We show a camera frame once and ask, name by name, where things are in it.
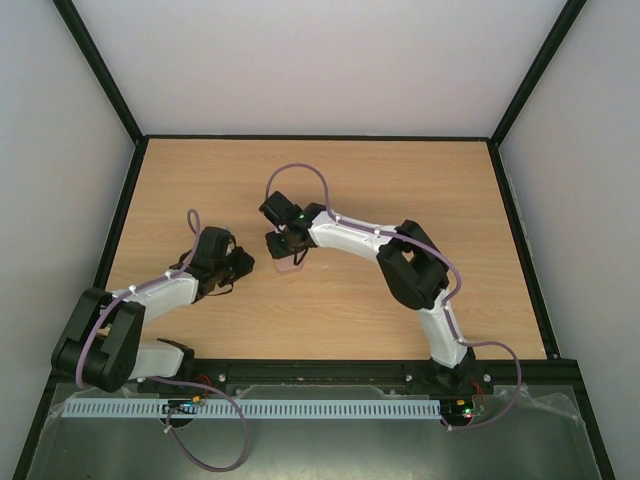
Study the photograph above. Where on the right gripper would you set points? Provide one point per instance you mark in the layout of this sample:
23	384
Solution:
279	245

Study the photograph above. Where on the pink glasses case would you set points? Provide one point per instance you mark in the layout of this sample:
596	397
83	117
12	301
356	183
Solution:
289	265

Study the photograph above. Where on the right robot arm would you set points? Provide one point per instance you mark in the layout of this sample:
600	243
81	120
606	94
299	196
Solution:
415	272

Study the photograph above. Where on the light blue slotted cable duct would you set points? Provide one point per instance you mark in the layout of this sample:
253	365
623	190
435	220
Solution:
254	409

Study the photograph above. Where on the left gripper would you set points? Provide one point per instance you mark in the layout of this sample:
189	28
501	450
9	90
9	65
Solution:
245	266

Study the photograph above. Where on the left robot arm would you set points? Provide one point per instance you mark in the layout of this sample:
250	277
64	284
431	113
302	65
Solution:
101	346

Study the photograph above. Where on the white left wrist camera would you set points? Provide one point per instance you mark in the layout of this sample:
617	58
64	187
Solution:
231	243

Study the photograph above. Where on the black front mounting rail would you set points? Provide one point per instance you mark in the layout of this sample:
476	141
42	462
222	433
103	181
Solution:
418	377

